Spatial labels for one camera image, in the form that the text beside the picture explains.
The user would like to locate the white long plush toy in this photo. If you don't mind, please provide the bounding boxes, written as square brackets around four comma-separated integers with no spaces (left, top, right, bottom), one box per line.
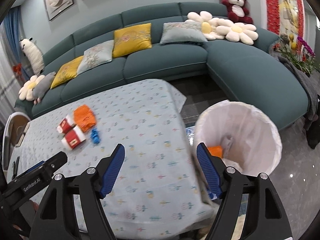
[20,37,44,76]

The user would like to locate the white daisy cushion middle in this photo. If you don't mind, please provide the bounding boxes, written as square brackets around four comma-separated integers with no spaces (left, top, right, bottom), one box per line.
[186,11,234,41]

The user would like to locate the floral light blue tablecloth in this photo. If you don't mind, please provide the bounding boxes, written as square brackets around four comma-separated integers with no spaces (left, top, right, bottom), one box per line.
[7,79,217,239]

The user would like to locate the grey plush mouse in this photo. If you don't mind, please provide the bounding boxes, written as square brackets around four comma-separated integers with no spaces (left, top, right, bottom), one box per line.
[32,72,56,105]

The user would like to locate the yellow cushion centre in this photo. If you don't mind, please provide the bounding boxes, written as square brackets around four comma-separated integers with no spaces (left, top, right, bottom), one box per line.
[112,23,152,58]

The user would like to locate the yellow cushion left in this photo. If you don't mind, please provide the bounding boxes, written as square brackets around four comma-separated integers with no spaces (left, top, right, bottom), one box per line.
[50,56,84,89]

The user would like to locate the light blue cushion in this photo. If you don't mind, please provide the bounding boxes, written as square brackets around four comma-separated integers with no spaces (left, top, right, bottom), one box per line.
[160,22,208,44]
[76,40,114,75]

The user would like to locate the white daisy cushion left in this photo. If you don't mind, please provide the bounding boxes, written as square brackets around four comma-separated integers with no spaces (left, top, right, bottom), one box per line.
[18,75,45,101]

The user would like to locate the red white teddy bear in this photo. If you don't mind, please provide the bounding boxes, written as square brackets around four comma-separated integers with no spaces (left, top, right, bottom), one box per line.
[221,0,253,24]

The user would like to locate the orange bag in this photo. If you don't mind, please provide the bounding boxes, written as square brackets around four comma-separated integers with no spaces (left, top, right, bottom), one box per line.
[208,145,223,159]
[73,105,97,133]

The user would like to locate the teal sectional sofa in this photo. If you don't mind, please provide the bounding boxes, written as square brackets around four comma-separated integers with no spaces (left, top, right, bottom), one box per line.
[15,2,309,129]

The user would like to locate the blue wrapper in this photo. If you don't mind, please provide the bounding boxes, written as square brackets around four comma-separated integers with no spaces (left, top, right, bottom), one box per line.
[90,128,100,145]

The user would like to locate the potted orchid plants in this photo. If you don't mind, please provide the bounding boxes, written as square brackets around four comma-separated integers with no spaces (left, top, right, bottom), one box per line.
[273,34,319,76]

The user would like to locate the light blue cushion left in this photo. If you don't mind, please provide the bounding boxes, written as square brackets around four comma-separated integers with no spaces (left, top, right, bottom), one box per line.
[76,40,114,75]

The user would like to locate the grey throw blanket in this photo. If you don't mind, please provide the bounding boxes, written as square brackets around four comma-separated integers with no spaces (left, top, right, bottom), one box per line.
[278,56,319,131]

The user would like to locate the yellow cushion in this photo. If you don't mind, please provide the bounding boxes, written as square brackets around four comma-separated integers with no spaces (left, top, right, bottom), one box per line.
[112,23,152,58]
[50,56,84,89]

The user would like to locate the red decorated wall panel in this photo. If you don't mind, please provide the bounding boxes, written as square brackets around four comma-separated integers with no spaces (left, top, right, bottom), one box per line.
[266,0,305,49]

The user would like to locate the white daisy cushion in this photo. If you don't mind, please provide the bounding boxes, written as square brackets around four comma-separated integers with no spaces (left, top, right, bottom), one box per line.
[186,11,234,41]
[18,75,45,101]
[216,23,259,46]

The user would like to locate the white daisy cushion right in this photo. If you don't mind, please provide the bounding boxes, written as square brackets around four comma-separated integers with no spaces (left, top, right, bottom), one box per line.
[216,23,259,46]

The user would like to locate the white paper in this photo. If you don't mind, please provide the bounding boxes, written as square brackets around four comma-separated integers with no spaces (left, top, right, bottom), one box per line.
[221,135,242,173]

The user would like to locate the white lined trash bin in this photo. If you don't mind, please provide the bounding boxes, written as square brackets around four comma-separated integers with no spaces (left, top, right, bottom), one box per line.
[193,100,283,177]

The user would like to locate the light blue cushion right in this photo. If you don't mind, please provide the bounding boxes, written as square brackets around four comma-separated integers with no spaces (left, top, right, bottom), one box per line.
[160,22,208,44]

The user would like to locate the black bag on floor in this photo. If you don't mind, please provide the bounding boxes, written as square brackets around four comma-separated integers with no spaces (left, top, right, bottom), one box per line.
[306,115,320,150]

